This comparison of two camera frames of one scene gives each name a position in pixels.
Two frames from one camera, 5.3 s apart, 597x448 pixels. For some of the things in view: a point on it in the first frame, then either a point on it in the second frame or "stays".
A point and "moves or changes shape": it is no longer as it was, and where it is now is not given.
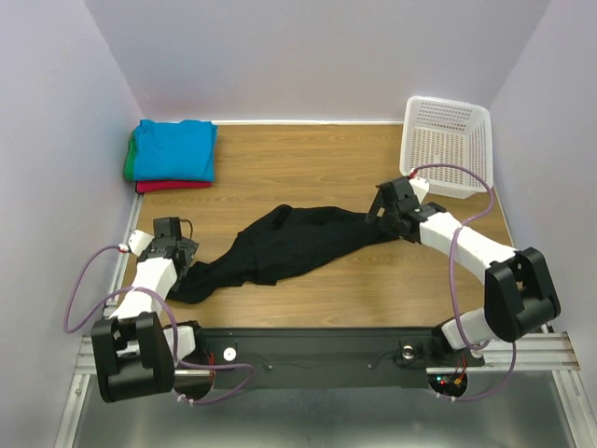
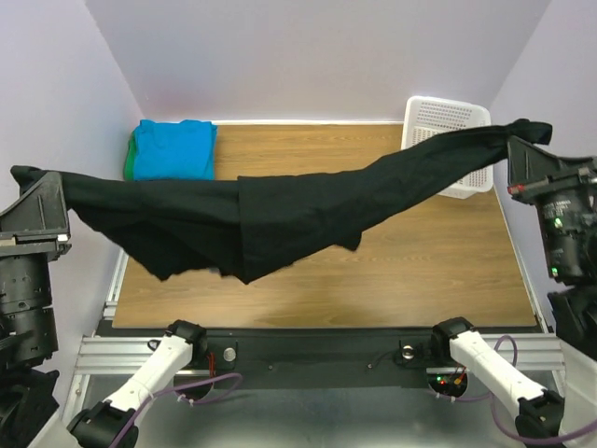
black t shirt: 277,246 moves or changes shape
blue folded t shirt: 174,150 stays
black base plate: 344,357 stays
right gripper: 380,205 → 550,185
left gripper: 190,249 → 41,213
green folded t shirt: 130,161 stays
